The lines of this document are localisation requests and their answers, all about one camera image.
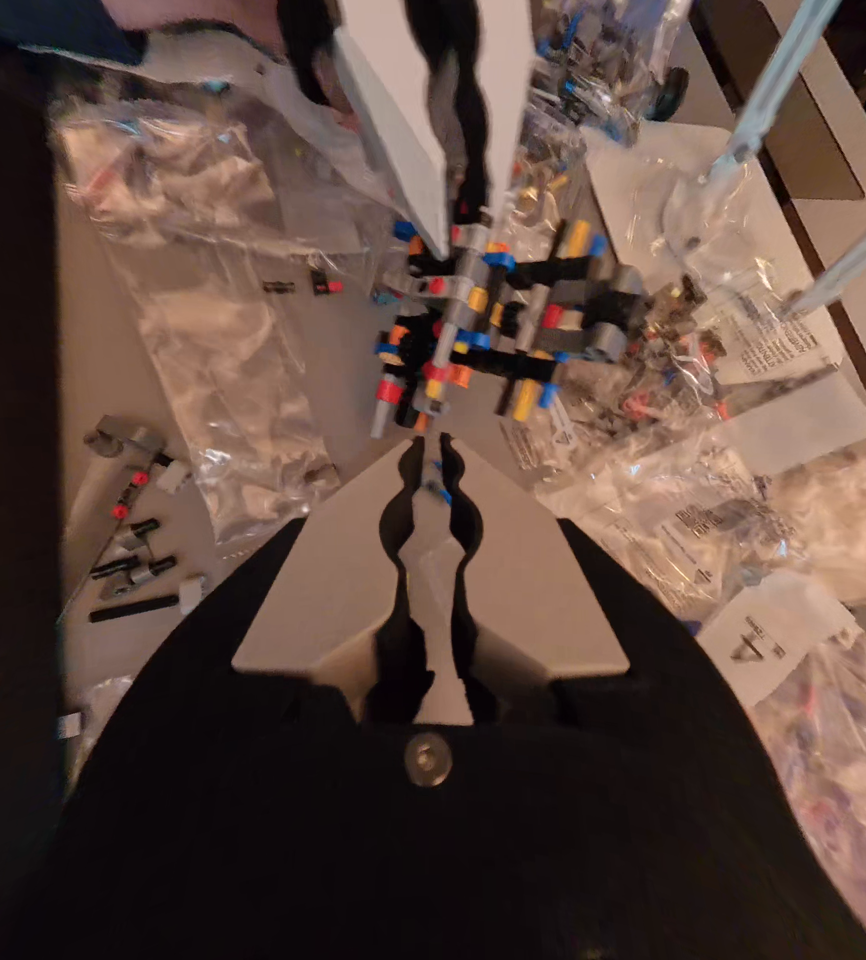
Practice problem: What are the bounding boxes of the person's left hand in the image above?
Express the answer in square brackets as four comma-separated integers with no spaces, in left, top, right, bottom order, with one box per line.
[105,0,285,45]

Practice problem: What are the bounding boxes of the scattered loose lego pieces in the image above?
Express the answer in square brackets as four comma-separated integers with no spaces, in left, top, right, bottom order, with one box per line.
[82,412,209,625]

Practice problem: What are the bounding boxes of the flat empty clear bag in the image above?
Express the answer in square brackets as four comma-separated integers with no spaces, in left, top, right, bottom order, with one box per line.
[99,240,344,545]

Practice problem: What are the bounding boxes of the small clear bag of lego parts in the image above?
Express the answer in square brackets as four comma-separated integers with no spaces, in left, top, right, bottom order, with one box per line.
[46,45,404,260]

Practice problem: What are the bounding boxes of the white paper sheet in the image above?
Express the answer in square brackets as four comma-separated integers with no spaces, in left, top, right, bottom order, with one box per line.
[581,120,866,459]

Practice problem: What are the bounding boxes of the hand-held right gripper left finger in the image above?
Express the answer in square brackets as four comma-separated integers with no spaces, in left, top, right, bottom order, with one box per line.
[230,437,435,723]

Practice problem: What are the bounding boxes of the metal booklet stand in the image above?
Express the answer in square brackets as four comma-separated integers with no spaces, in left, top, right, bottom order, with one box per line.
[699,0,866,342]

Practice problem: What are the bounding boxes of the black lego tire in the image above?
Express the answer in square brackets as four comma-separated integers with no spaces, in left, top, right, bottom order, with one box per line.
[654,67,692,121]

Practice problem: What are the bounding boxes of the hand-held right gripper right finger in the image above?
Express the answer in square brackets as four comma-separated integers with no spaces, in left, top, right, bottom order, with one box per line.
[439,432,632,723]

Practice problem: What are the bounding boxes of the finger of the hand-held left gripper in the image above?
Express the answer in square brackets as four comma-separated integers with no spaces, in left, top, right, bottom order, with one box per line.
[330,0,464,262]
[470,0,536,230]

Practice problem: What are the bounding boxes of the striped clear bag of lego parts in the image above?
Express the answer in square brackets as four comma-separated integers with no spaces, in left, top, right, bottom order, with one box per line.
[519,0,696,151]

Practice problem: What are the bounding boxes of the clear bag of black lego parts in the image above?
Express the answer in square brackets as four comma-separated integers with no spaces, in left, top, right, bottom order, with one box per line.
[553,277,850,466]

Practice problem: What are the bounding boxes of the multicolour lego assembly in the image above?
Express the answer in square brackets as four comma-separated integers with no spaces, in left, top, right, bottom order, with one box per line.
[371,217,655,441]

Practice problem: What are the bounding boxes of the clear bag with white disc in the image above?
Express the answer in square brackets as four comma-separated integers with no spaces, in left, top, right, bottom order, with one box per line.
[643,142,779,316]

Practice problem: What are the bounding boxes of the person's left forearm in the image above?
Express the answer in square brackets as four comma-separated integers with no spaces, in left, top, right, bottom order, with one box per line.
[0,0,145,69]

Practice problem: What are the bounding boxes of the large labelled bag of lego parts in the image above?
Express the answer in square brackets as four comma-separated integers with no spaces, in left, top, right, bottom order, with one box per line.
[538,431,866,954]

